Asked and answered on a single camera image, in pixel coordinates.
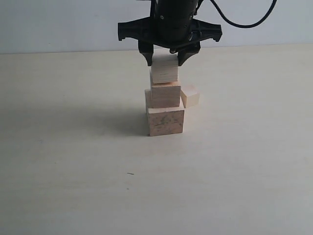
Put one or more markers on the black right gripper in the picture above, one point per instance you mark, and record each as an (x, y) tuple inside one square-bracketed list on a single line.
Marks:
[(183, 35)]

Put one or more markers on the medium wooden cube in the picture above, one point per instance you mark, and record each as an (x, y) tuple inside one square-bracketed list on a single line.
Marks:
[(164, 68)]

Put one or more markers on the medium-large wooden cube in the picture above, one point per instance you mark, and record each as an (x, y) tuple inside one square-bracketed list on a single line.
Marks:
[(165, 95)]

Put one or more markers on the small wooden cube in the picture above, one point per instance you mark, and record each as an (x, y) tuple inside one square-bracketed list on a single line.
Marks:
[(189, 95)]

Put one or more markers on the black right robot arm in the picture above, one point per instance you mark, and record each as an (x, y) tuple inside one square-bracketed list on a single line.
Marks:
[(180, 9)]

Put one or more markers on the large wooden cube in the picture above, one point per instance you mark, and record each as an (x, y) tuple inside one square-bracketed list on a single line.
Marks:
[(164, 121)]

